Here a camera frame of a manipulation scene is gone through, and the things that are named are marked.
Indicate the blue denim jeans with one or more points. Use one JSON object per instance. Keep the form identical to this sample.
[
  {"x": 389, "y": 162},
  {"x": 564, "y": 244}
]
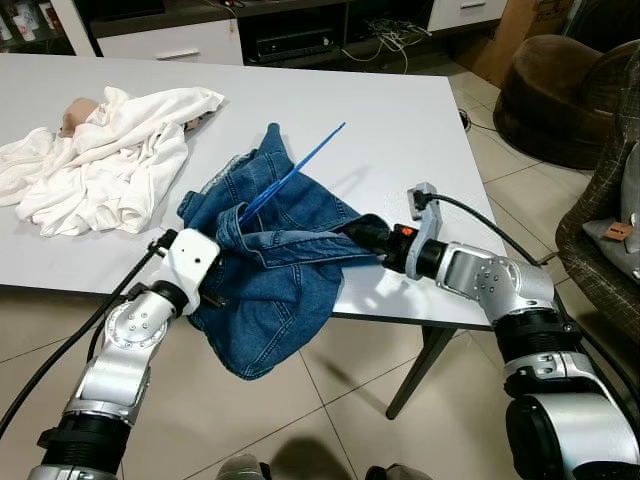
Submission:
[{"x": 270, "y": 300}]

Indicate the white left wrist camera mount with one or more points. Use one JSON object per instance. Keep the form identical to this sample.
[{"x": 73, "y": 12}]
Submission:
[{"x": 190, "y": 255}]

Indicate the white glass door cabinet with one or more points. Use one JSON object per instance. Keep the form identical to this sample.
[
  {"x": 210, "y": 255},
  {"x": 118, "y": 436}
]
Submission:
[{"x": 72, "y": 25}]

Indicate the grey robot foot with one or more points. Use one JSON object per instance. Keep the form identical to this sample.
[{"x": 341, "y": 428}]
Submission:
[
  {"x": 392, "y": 472},
  {"x": 243, "y": 469}
]

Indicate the grey robot left foot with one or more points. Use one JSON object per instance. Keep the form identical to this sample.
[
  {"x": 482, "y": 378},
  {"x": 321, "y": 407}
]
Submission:
[{"x": 243, "y": 469}]

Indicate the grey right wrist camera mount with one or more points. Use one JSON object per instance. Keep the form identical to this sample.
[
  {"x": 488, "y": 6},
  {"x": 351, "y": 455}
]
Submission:
[{"x": 422, "y": 200}]

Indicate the blue plastic clothes hanger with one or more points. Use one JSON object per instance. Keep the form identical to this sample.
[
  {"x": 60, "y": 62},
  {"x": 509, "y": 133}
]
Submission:
[{"x": 300, "y": 166}]

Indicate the grey plaid armchair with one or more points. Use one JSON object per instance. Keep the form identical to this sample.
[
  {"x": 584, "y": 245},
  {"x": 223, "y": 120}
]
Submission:
[{"x": 600, "y": 190}]

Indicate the dark brown TV stand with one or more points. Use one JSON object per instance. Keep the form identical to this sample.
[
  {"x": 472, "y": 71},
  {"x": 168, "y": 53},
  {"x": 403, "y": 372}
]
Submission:
[{"x": 150, "y": 12}]

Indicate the tall brown cardboard box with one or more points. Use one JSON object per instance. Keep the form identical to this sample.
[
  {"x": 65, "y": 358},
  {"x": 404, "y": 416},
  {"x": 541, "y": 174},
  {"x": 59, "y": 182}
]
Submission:
[{"x": 510, "y": 40}]

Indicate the dark brown round pouf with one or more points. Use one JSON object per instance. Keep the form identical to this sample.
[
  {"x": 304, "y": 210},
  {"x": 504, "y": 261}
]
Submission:
[{"x": 550, "y": 100}]

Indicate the brown pillow tag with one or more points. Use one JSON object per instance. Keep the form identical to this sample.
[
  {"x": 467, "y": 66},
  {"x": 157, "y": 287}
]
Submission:
[{"x": 615, "y": 232}]

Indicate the grey robot right foot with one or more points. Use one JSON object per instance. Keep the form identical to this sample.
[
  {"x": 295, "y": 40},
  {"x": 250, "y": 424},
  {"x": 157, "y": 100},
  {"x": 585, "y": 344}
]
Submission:
[{"x": 392, "y": 472}]

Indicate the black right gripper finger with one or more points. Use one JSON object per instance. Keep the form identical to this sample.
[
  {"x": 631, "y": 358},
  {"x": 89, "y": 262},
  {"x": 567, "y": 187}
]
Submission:
[
  {"x": 370, "y": 228},
  {"x": 368, "y": 246}
]

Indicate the black table leg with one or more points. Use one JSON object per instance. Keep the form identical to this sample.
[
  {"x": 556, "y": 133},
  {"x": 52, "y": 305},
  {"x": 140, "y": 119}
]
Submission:
[{"x": 420, "y": 370}]

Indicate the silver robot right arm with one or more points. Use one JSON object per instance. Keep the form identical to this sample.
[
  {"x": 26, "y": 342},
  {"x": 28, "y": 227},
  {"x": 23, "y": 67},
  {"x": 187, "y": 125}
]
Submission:
[{"x": 500, "y": 280}]

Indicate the beige baby doll head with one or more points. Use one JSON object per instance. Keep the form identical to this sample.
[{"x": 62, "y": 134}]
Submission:
[{"x": 78, "y": 118}]

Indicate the white cotton garment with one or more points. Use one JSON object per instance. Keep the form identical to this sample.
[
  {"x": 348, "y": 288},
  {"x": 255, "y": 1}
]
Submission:
[{"x": 110, "y": 170}]

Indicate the black media player box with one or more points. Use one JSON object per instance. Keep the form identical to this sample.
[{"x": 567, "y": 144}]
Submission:
[{"x": 295, "y": 47}]

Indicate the grey cushion pillow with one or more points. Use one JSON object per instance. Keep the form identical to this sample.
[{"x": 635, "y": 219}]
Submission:
[{"x": 622, "y": 255}]

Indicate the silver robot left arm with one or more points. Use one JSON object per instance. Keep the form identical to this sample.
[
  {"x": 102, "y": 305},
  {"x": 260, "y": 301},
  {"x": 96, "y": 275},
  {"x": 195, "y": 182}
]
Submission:
[{"x": 130, "y": 340}]

